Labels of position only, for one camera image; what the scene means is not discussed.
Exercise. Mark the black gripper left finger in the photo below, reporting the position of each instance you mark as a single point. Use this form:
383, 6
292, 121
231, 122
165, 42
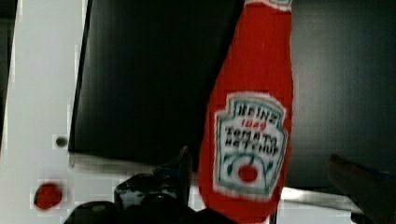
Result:
163, 192

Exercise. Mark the black toaster oven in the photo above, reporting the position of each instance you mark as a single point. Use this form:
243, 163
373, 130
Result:
147, 68

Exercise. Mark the red strawberry toy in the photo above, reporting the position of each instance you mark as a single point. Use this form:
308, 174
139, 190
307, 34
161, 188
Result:
47, 196

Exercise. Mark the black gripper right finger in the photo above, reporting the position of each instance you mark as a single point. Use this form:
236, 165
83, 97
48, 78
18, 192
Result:
372, 191

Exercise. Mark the red ketchup bottle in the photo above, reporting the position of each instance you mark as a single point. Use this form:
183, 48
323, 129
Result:
245, 151

